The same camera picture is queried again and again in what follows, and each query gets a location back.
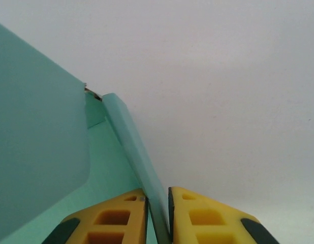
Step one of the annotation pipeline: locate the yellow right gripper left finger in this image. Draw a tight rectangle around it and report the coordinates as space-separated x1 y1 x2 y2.
41 188 149 244

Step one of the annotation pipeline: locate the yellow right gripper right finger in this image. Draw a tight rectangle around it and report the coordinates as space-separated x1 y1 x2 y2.
168 186 278 244

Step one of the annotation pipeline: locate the teal corrugated cardboard box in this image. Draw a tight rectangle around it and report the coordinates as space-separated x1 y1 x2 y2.
0 19 171 244

